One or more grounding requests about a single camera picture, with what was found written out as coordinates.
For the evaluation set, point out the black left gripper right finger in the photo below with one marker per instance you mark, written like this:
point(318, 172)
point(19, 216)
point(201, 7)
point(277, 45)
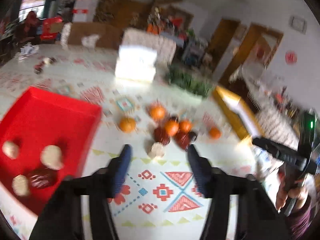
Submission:
point(257, 216)

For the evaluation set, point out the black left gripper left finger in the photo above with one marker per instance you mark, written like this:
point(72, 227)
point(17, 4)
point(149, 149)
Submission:
point(61, 217)

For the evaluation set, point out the beige rice cake block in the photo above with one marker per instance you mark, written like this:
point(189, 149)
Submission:
point(10, 149)
point(156, 151)
point(20, 186)
point(51, 157)

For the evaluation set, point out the small dark plum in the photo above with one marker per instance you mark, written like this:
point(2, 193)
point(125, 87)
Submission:
point(192, 136)

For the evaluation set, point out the dark red jujube date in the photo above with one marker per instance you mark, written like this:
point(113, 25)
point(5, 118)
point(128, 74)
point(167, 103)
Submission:
point(42, 178)
point(182, 140)
point(160, 135)

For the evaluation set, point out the person's right hand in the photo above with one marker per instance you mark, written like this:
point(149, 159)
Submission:
point(300, 194)

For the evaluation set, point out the yellow gift box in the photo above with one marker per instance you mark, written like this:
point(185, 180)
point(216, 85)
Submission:
point(237, 112)

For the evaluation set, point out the red shallow tray box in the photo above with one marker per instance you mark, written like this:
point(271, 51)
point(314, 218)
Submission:
point(40, 118)

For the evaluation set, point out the plate of green vegetables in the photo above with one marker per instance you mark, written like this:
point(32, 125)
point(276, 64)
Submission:
point(184, 80)

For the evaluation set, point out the small dark candies group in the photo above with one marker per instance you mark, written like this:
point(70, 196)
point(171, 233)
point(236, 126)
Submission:
point(47, 61)

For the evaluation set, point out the white tissue box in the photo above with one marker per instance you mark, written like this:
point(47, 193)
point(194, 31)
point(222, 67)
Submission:
point(136, 63)

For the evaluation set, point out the white face mask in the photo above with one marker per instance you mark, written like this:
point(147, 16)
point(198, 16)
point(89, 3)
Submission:
point(27, 51)

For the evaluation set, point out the white patterned chair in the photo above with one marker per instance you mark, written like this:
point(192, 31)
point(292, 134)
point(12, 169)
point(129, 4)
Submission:
point(164, 46)

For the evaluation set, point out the brown padded chair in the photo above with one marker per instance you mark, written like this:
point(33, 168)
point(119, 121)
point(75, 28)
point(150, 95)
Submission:
point(102, 35)

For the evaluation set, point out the red gift bag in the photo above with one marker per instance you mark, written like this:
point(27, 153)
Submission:
point(51, 27)

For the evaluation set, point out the red wall calendar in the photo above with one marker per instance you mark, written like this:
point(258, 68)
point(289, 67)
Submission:
point(83, 10)

